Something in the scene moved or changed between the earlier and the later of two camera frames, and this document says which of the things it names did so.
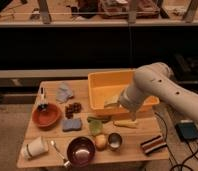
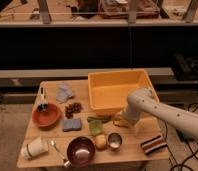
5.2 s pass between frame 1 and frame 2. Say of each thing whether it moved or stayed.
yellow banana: moved
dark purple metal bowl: stayed
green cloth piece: stayed
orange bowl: stayed
